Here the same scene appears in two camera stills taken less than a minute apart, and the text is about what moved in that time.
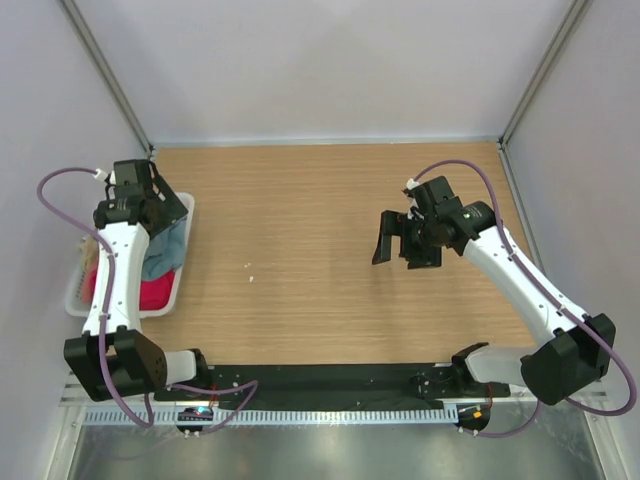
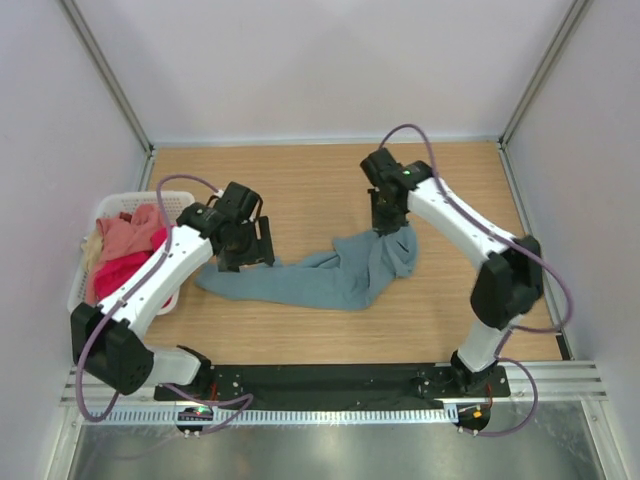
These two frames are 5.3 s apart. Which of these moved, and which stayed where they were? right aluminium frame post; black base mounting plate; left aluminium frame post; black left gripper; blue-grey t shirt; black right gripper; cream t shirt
Moved: black left gripper; black right gripper; blue-grey t shirt
Stayed: left aluminium frame post; right aluminium frame post; black base mounting plate; cream t shirt
